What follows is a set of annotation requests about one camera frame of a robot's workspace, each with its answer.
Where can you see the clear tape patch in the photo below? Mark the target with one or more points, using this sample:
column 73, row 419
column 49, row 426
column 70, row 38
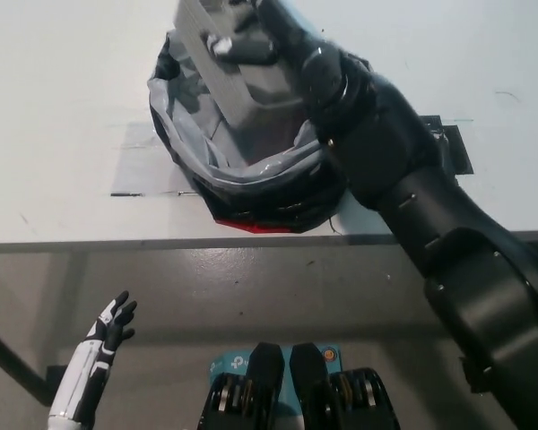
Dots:
column 139, row 165

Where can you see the grey rectangular plastic basket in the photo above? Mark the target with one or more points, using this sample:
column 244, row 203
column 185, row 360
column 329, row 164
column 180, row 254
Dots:
column 215, row 67

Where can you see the white and black left hand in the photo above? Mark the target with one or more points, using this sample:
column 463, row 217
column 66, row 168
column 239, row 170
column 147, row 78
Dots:
column 92, row 363

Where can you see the grey and black plastic bag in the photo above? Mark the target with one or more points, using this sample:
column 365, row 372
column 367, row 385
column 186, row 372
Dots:
column 260, row 188

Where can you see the white and black right hand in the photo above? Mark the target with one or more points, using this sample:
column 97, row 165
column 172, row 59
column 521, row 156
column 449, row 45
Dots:
column 282, row 36

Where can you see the black tape patch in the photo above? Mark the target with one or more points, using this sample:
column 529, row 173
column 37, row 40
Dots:
column 457, row 148

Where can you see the black floor plate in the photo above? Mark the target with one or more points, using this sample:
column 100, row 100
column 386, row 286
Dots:
column 56, row 380
column 471, row 376

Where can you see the small dark thread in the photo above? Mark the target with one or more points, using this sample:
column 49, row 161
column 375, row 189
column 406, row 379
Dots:
column 331, row 225

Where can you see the black table leg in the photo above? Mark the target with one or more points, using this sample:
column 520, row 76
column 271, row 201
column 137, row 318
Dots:
column 13, row 363

